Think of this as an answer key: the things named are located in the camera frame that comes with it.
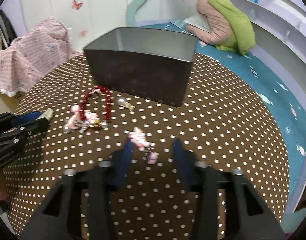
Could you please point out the white pillow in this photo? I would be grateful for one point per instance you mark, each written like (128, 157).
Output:
(198, 21)

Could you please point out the teal candy print mattress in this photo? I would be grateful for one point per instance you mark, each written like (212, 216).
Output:
(273, 79)

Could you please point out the pink checked cloth cover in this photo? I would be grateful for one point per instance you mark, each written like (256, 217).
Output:
(30, 57)

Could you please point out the lilac wall shelf unit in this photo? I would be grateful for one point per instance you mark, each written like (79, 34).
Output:
(284, 19)

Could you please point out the pink and green folded quilt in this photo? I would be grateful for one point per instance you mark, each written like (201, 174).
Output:
(229, 28)

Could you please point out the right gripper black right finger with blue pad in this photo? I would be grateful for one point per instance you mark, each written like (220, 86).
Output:
(227, 195)

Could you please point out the teal bunk bed frame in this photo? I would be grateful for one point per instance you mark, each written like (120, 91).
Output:
(142, 12)

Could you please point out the grey metal tin box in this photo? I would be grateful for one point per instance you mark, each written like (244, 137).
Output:
(154, 64)

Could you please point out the pearl earring gold clasp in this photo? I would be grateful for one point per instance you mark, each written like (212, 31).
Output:
(122, 102)

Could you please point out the brown polka dot tablecloth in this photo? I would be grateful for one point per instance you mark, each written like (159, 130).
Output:
(47, 155)

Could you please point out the hanging clothes in wardrobe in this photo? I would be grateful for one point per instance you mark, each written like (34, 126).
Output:
(7, 32)

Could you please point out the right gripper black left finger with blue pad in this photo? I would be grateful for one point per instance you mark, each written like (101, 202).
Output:
(59, 214)

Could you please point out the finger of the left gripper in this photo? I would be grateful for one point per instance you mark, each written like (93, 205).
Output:
(9, 120)
(28, 127)

